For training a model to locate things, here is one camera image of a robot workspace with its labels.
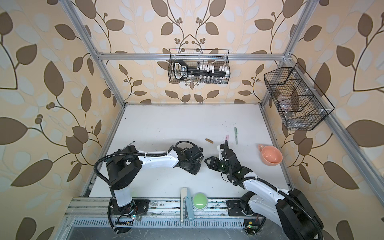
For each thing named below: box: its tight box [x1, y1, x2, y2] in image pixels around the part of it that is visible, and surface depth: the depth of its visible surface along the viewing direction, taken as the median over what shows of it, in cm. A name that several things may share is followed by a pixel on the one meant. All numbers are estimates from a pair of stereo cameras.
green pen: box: [234, 127, 238, 145], surface depth 104 cm
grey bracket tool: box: [180, 187, 194, 223], surface depth 74 cm
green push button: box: [192, 192, 208, 211], surface depth 77 cm
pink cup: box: [258, 144, 283, 167], surface depth 89 cm
